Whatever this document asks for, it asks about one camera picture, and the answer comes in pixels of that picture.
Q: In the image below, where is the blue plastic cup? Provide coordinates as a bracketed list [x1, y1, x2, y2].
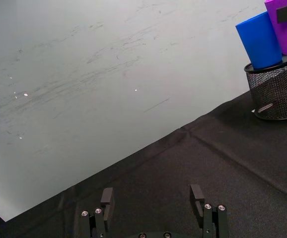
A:
[235, 11, 283, 70]

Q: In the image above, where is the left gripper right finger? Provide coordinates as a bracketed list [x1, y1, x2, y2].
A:
[189, 183, 230, 238]

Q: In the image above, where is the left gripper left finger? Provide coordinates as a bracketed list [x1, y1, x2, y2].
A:
[80, 187, 116, 238]

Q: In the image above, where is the black table cloth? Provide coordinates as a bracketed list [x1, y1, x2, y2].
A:
[0, 85, 287, 238]

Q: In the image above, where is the black mesh pen holder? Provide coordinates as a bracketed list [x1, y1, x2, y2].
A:
[244, 53, 287, 121]

